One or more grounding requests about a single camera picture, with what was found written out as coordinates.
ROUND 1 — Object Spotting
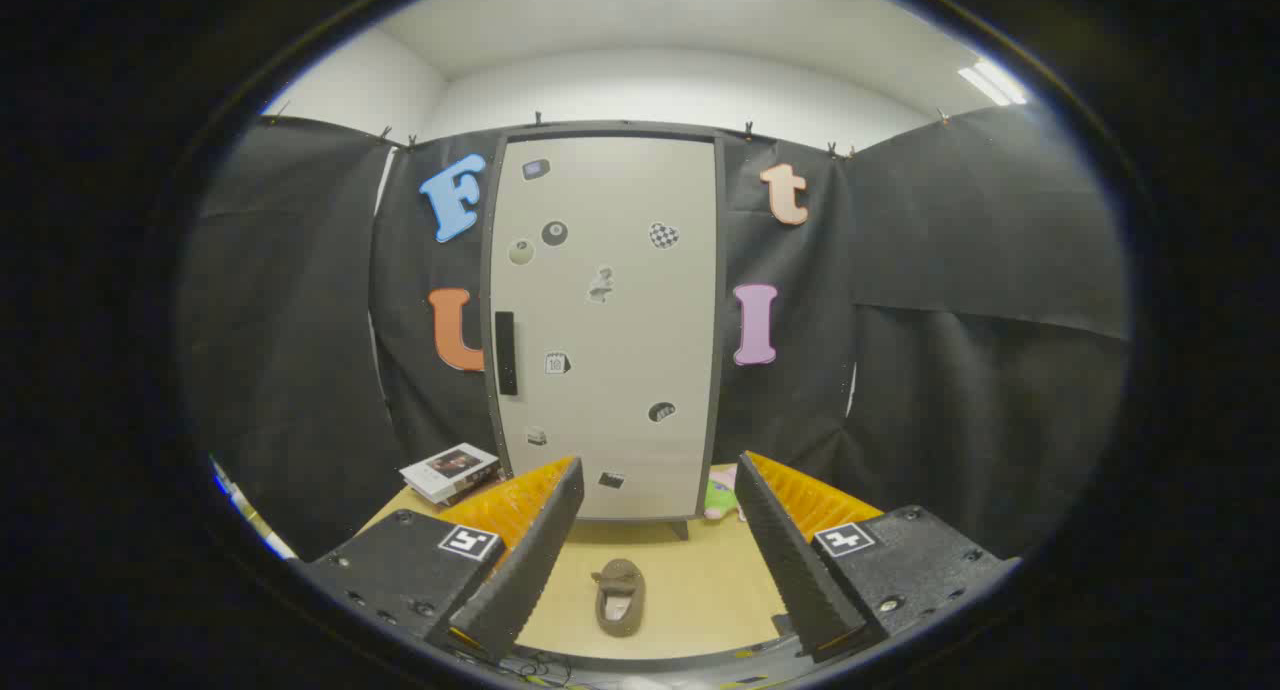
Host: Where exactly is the small ceiling light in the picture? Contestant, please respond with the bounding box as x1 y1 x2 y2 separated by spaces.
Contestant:
957 58 1029 107

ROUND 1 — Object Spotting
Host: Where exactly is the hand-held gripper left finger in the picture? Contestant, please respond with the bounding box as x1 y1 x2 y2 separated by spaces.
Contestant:
290 456 586 666

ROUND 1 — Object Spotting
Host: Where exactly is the brown fuzzy shoe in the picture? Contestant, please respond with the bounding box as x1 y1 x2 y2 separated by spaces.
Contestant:
591 558 647 638

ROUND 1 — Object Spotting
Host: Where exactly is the black backdrop cloth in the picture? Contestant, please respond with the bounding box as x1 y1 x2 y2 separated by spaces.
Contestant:
180 105 1131 561

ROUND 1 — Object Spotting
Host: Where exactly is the pink and green plush toy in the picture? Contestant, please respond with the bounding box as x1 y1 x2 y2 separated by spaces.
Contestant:
703 467 746 523

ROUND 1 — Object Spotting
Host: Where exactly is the black door handle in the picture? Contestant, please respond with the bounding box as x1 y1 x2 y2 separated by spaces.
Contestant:
495 311 520 397

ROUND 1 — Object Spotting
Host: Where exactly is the grey shoe cabinet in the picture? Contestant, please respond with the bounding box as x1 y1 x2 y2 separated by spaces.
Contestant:
480 122 729 541

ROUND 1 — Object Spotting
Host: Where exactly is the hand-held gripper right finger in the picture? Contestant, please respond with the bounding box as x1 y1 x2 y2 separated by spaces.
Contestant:
735 450 1021 664

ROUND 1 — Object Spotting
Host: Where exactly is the blue and white clutter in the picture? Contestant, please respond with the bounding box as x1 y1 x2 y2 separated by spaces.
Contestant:
210 457 299 561

